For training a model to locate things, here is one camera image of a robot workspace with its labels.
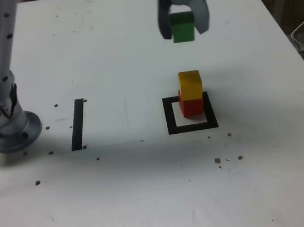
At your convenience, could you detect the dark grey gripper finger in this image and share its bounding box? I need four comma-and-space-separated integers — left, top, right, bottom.
155, 0, 180, 41

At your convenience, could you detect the green cube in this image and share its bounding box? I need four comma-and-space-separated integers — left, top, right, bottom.
169, 10, 197, 44

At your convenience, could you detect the yellow cube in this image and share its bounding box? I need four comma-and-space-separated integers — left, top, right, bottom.
177, 69, 205, 102

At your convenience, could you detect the red cube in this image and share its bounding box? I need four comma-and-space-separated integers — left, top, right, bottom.
177, 87, 206, 120

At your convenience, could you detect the black tape square outline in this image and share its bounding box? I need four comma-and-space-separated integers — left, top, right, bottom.
162, 90, 220, 136

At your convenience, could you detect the black tape strip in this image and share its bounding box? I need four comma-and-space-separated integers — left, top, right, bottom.
64, 98, 91, 152

